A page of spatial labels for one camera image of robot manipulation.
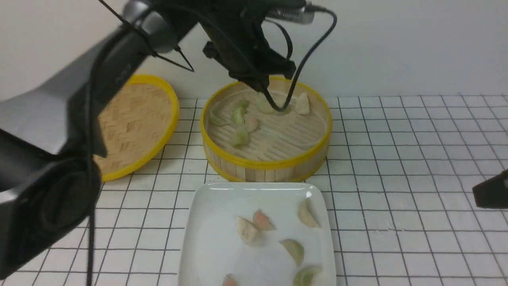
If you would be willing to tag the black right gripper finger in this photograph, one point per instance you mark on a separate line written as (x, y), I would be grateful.
(492, 193)

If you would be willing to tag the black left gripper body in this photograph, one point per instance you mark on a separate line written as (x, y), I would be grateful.
(237, 41)

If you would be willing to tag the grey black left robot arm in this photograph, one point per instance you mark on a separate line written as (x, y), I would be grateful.
(50, 134)

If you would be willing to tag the white dumpling on plate right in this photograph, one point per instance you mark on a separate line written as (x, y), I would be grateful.
(305, 215)

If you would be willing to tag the white dumpling on plate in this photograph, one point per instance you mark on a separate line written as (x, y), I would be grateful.
(305, 215)
(246, 230)

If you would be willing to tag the pink dumpling on plate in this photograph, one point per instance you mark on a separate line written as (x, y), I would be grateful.
(262, 222)

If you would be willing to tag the green dumpling on plate middle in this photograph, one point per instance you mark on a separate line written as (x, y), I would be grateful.
(294, 249)

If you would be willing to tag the green dumpling on plate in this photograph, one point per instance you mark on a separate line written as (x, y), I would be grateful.
(294, 249)
(305, 276)

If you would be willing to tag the white dumpling on plate left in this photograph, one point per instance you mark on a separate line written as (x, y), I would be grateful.
(246, 230)

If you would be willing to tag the green dumpling on plate bottom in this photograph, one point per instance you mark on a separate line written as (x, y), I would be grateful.
(305, 276)

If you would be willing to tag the white square plate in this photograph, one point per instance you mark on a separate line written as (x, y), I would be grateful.
(212, 247)

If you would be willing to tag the green dumpling steamer centre left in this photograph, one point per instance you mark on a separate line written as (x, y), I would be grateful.
(238, 116)

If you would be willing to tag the white dumpling in steamer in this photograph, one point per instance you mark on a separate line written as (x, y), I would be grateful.
(302, 105)

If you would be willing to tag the green dumpling steamer front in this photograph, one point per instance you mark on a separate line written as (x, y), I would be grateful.
(239, 138)

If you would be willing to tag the yellow rimmed bamboo steamer basket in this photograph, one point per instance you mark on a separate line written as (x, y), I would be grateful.
(285, 148)

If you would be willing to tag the yellow rimmed bamboo steamer lid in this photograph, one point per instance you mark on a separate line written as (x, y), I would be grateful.
(136, 125)

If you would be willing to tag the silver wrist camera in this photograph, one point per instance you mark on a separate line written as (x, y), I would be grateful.
(300, 15)

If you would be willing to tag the black cable tie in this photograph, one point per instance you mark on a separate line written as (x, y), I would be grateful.
(147, 20)

